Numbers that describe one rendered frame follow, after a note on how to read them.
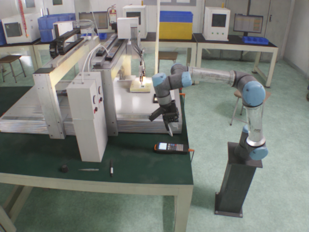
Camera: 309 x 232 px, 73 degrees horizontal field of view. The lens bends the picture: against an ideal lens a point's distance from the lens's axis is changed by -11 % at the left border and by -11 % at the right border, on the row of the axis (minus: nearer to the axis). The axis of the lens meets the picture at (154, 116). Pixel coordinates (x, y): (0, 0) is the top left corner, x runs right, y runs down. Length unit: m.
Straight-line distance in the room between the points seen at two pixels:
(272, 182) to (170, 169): 1.41
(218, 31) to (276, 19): 1.97
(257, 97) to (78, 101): 0.91
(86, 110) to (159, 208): 1.18
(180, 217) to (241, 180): 0.58
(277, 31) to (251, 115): 4.60
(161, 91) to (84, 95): 0.38
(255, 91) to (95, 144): 0.89
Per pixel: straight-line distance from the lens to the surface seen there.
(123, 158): 1.40
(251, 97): 1.25
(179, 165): 1.35
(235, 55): 5.64
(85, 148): 1.35
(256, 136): 1.44
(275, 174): 2.62
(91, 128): 1.25
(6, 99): 2.46
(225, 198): 1.97
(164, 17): 3.98
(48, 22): 4.47
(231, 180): 1.81
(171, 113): 1.24
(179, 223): 1.54
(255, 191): 2.36
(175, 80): 1.16
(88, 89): 1.14
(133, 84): 1.92
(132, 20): 1.84
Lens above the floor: 1.68
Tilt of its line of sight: 32 degrees down
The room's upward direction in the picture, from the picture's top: straight up
